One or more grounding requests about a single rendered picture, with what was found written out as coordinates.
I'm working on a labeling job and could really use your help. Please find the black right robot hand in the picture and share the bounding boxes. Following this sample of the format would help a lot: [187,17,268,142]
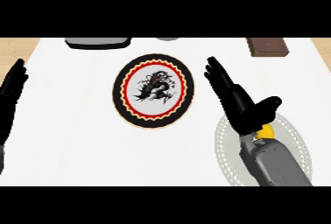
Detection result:
[202,56,283,137]

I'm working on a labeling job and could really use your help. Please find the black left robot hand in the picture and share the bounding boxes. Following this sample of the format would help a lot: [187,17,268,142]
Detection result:
[0,58,29,147]

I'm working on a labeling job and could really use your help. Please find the yellow squash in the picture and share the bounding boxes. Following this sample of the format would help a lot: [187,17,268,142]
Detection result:
[252,123,276,142]

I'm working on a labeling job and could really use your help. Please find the black dragon-print plate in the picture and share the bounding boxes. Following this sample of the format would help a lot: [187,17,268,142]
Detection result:
[110,53,194,129]

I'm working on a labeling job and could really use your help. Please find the grey oval placemat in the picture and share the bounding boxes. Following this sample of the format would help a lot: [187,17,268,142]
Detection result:
[212,112,313,187]

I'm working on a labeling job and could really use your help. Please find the brown wooden block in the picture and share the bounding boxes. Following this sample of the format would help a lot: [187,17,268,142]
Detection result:
[245,37,289,58]

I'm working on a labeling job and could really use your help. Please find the grey and black appliance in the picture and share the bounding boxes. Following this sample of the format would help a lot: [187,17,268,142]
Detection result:
[63,37,131,51]

